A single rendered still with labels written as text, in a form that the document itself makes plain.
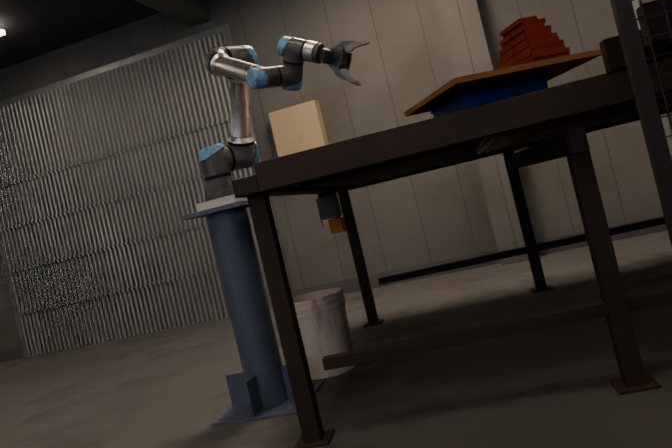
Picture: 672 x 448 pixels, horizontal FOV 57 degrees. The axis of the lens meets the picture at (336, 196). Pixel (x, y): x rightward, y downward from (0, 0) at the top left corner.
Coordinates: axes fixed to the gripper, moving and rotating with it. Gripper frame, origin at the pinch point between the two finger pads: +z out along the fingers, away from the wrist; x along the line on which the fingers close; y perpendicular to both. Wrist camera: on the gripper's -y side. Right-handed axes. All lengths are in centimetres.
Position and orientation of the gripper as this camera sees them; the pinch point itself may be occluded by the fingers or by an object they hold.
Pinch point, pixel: (365, 64)
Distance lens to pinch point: 221.7
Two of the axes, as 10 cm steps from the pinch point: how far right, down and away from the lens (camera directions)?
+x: -2.0, 9.5, 2.4
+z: 8.8, 2.8, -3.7
